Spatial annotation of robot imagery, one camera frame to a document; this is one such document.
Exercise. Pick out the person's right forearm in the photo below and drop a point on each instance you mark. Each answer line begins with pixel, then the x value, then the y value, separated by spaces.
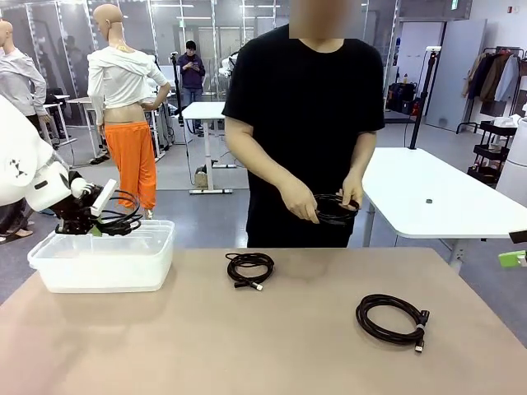
pixel 267 173

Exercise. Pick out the person's right hand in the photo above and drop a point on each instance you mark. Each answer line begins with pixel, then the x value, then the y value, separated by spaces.
pixel 300 203

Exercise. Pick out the black bags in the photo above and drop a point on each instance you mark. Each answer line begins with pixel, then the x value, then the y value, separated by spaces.
pixel 401 96

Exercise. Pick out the person's left hand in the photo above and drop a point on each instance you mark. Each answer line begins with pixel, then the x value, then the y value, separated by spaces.
pixel 350 191

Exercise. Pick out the dark brown coat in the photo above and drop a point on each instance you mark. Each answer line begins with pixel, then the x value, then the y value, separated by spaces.
pixel 490 78

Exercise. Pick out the light grey shirt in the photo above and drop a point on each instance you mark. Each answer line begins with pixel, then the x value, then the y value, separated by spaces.
pixel 16 78

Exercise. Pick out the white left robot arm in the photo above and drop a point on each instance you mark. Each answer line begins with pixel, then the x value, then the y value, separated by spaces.
pixel 16 164

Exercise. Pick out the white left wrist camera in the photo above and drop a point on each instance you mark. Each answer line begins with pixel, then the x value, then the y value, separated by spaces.
pixel 103 197

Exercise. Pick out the light grey coat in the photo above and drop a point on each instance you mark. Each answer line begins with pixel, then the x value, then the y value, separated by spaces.
pixel 508 78

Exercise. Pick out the black utility cart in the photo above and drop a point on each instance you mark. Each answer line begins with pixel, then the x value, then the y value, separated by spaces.
pixel 490 152

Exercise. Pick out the black stand pole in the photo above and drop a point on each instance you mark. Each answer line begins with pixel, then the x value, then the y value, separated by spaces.
pixel 424 94

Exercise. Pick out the white hooded top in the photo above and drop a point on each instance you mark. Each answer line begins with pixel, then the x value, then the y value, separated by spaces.
pixel 119 82

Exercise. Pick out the white rounded machine housing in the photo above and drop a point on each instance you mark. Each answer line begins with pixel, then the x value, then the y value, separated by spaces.
pixel 514 164

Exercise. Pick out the white desk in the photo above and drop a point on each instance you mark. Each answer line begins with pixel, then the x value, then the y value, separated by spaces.
pixel 206 109
pixel 55 97
pixel 82 100

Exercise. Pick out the white table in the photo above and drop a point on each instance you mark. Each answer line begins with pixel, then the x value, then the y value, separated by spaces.
pixel 432 177

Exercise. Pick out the orange pants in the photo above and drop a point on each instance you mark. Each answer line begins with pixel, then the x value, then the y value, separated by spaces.
pixel 133 164

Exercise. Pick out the person in black t-shirt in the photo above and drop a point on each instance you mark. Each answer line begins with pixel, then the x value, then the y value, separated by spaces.
pixel 304 103

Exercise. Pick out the black camera tripod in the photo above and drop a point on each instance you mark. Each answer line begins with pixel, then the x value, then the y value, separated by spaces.
pixel 178 82

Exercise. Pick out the beige mannequin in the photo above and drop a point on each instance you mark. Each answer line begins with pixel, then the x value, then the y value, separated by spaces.
pixel 5 31
pixel 108 18

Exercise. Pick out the clear plastic storage container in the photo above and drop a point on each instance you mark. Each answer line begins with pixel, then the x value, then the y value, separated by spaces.
pixel 103 267

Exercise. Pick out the person in purple hoodie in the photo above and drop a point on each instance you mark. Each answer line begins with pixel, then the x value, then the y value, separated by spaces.
pixel 191 74

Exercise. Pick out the person's left forearm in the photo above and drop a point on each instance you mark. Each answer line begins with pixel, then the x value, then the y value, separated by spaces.
pixel 362 160

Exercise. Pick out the black clothes rack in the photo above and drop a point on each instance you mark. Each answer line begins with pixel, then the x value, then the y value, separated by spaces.
pixel 469 119

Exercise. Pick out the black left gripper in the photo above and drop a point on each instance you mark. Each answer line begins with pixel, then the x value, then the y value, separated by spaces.
pixel 78 205

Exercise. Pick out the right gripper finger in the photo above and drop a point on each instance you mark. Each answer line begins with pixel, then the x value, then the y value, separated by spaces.
pixel 519 237
pixel 512 259

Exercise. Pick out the beige coat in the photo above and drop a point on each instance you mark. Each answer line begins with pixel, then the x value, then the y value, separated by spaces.
pixel 473 78

